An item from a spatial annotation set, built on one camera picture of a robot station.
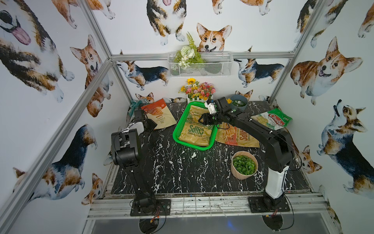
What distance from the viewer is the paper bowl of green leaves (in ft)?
2.49

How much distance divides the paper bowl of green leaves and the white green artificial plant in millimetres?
588

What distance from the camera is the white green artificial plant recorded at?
0.78 m
